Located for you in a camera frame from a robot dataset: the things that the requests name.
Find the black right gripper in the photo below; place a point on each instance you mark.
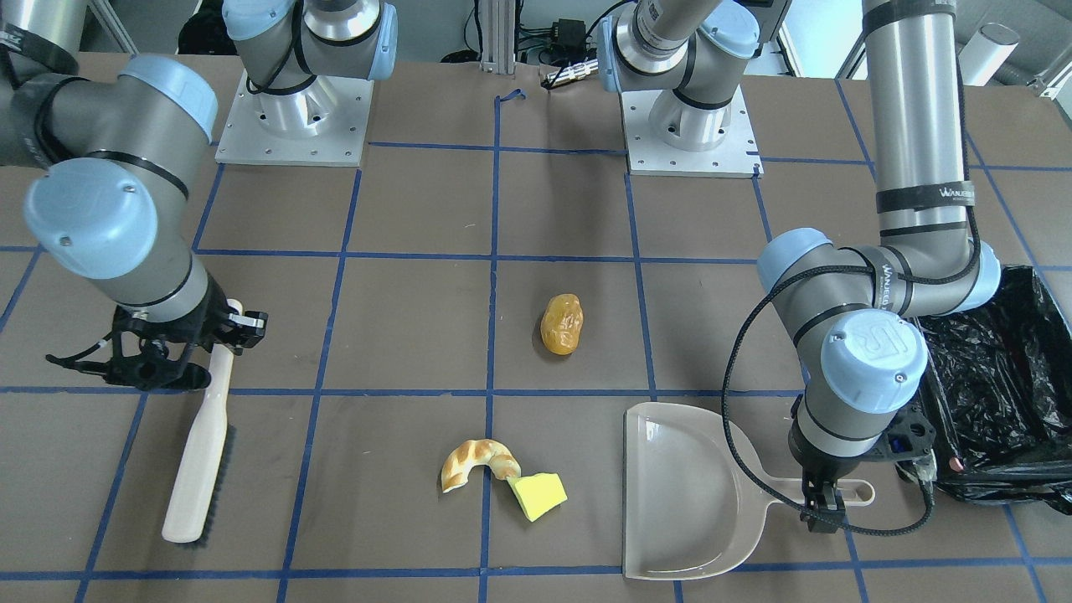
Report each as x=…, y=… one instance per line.
x=206, y=322

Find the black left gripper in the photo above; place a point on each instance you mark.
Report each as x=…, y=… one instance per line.
x=814, y=469

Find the beige hand brush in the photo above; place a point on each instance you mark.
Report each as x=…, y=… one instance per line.
x=196, y=488

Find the beige plastic dustpan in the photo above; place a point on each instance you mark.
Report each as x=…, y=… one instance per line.
x=696, y=498

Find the croissant bread piece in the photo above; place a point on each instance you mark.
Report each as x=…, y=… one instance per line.
x=470, y=454

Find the orange-yellow bread roll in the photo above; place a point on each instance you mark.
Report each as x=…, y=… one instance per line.
x=561, y=325

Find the yellow green sponge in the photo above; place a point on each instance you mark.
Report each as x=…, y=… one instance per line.
x=538, y=494

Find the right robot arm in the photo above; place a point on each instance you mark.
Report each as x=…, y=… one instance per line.
x=118, y=161

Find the black trash bag bin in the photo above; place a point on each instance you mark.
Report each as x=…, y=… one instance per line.
x=997, y=390

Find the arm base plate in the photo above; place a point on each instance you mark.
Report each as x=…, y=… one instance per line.
x=664, y=137
x=321, y=126

